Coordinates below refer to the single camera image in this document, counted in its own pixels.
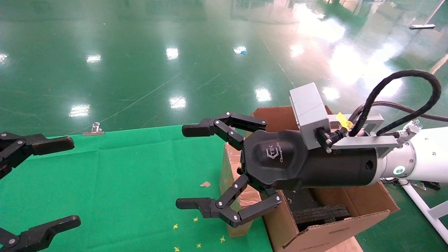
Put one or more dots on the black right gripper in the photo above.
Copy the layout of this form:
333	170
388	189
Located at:
280	157

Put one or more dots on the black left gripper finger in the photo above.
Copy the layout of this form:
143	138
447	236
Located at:
42	144
38	236

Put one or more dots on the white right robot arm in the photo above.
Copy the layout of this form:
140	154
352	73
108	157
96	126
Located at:
430	154

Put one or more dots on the small brown cardboard scrap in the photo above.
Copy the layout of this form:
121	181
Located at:
205	184

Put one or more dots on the open brown cardboard carton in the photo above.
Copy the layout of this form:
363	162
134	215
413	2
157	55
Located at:
315	241

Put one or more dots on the silver binder clip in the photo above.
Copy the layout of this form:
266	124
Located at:
93	132

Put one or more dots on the black foam pad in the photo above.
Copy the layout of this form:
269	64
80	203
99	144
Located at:
322	214

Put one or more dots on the white metal stand leg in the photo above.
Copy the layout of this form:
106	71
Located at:
425	208

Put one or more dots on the white stand foot with pole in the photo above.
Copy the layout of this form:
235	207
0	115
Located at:
421	26

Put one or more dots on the gray wrist camera with bracket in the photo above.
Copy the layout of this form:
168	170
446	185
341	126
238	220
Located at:
308	108

